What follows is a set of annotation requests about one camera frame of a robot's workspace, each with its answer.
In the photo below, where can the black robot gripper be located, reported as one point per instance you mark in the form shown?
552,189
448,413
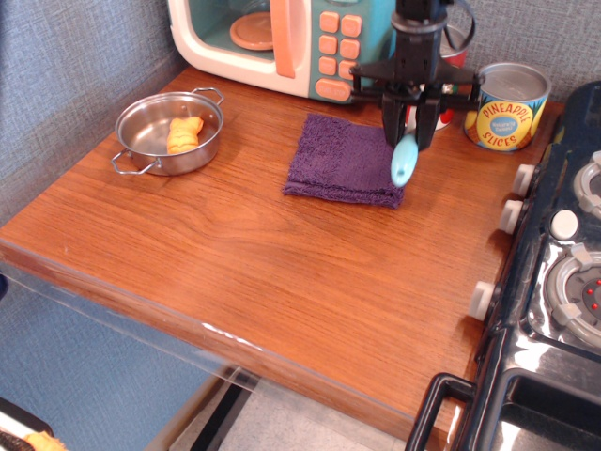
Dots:
417,69

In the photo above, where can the white spoon with blue handle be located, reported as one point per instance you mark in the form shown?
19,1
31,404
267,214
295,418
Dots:
404,160

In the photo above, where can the purple towel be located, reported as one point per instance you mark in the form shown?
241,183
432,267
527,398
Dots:
340,161

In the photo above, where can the tomato sauce can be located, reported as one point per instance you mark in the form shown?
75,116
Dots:
452,38

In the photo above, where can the pineapple slices can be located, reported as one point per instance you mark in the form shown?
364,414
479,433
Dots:
512,100

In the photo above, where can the toy microwave teal and white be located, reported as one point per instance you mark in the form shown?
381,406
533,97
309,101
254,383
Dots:
301,48

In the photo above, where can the white stove knob upper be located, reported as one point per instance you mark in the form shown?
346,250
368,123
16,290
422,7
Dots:
523,178

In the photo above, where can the white stove knob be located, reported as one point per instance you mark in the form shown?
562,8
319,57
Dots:
510,215
523,178
481,299

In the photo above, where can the white stove knob middle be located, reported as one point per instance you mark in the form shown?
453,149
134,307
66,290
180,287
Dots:
510,215

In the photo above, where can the white stove knob lower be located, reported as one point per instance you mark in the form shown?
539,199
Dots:
481,299

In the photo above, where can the orange toy pastry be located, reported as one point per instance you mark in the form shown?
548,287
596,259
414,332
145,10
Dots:
183,134

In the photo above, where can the small steel pot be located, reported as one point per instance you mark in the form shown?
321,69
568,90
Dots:
145,128

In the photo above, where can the black toy stove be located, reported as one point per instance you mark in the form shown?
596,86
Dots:
537,384

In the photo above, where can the yellow object at corner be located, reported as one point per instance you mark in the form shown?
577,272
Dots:
42,441

